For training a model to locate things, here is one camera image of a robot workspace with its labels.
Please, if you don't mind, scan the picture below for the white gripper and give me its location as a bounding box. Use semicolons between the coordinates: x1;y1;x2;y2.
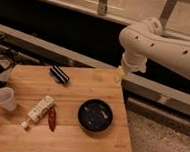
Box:
116;52;147;83

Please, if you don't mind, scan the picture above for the red chili pepper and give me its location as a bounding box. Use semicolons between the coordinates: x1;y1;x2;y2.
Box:
48;107;56;132

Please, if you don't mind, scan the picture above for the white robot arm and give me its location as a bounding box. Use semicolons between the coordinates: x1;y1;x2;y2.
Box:
119;17;190;80

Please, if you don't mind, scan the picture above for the black ceramic bowl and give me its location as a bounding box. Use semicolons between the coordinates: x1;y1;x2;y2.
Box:
77;98;113;134

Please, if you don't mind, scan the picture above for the black striped rectangular block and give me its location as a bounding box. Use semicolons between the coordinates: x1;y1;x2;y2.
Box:
50;66;69;84

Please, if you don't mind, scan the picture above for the wooden cutting board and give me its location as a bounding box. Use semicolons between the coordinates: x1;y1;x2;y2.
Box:
0;65;132;152

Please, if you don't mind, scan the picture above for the white tube bottle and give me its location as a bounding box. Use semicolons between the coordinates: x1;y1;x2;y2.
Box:
21;95;55;130

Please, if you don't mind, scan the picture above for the white paper cup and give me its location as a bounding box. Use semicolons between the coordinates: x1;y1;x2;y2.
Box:
0;87;18;111

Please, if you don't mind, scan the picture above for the metal railing frame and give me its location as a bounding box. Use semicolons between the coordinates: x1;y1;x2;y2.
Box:
41;0;190;37

